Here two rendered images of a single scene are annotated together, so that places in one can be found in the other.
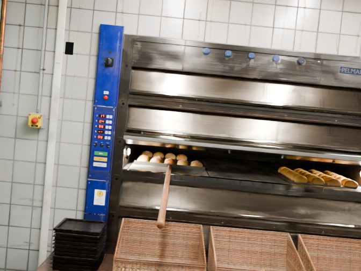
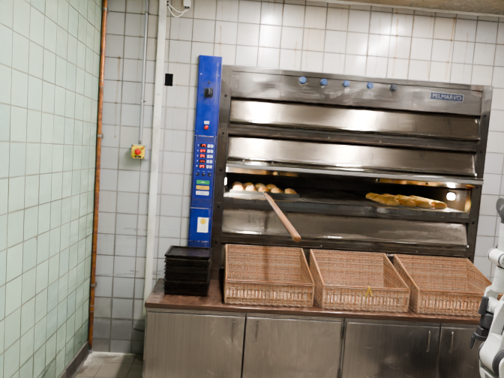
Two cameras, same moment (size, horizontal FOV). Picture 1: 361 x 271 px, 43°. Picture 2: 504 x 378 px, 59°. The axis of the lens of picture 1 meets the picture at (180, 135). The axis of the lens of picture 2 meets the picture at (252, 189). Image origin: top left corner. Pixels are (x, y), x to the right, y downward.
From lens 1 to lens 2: 0.32 m
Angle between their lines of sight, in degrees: 3
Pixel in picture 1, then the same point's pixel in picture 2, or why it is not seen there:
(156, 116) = (255, 145)
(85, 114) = (186, 144)
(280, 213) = (376, 235)
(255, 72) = (350, 100)
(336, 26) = (427, 52)
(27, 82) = (128, 114)
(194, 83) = (292, 111)
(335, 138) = (427, 162)
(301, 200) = (395, 222)
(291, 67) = (384, 94)
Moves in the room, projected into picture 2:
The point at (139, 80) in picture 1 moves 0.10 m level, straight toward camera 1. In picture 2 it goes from (238, 110) to (240, 109)
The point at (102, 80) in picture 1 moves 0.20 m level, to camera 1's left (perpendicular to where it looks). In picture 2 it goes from (202, 110) to (173, 108)
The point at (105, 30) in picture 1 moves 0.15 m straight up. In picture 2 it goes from (204, 61) to (205, 38)
